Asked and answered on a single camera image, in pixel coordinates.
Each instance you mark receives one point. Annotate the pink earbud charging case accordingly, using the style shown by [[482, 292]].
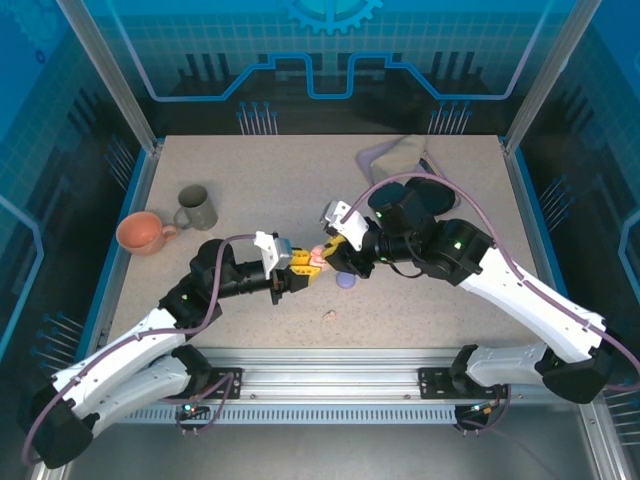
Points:
[[317, 261]]

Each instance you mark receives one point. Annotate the purple earbud charging case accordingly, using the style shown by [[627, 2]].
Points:
[[346, 281]]

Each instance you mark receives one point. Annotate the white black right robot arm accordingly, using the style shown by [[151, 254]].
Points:
[[530, 310]]

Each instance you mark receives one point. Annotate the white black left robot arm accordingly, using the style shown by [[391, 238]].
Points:
[[125, 350]]

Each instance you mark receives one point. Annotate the grey mug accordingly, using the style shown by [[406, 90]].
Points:
[[197, 207]]

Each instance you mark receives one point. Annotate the orange mug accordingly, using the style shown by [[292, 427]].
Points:
[[142, 235]]

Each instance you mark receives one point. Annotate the lilac plastic tray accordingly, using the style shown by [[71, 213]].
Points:
[[364, 159]]

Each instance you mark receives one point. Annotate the beige cloth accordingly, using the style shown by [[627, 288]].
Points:
[[400, 152]]

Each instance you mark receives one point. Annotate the small circuit board with LED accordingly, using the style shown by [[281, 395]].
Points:
[[190, 407], [482, 410]]

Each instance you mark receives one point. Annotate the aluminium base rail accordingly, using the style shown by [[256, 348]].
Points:
[[325, 375]]

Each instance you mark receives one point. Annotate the aluminium frame post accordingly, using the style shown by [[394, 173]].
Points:
[[110, 75], [550, 75]]

